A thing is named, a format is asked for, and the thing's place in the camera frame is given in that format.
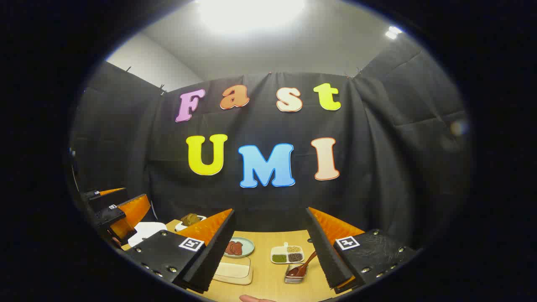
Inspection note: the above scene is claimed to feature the white divided dish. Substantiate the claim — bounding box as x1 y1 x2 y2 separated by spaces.
271 242 305 265

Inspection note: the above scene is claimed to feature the white toaster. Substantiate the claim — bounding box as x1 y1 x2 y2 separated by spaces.
174 214 207 232

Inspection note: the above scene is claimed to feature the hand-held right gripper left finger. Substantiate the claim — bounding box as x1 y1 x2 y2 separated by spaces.
125 208 235 294

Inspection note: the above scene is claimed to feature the black backdrop cloth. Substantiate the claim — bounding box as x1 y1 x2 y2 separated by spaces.
69 34 472 252

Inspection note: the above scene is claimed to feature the pale green plate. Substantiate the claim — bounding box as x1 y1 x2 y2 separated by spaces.
224 237 255 258

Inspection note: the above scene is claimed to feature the large ceiling light panel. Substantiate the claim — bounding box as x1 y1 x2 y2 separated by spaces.
196 0 308 35

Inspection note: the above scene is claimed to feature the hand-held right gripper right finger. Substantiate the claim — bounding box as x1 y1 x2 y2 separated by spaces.
305 206 419 294

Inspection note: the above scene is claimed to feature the white rice cooker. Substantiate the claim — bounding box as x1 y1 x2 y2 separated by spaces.
127 221 168 248

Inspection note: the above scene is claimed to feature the cream cutting board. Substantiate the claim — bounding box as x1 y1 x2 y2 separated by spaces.
212 256 253 286

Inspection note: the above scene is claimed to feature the brown wooden spoon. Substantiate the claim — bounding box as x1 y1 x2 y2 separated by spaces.
286 251 318 277

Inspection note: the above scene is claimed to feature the clear rectangular chopstick holder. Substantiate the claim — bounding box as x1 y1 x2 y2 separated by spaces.
284 263 309 284

